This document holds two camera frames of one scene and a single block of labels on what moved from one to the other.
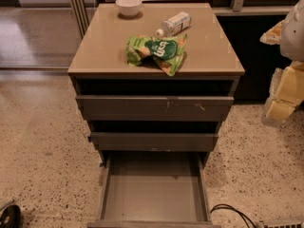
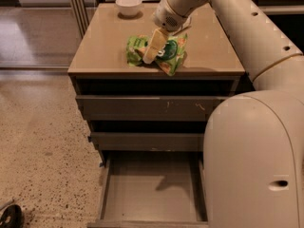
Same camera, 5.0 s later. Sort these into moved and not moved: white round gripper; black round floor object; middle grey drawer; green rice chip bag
Moved: white round gripper
Not moved: black round floor object; green rice chip bag; middle grey drawer
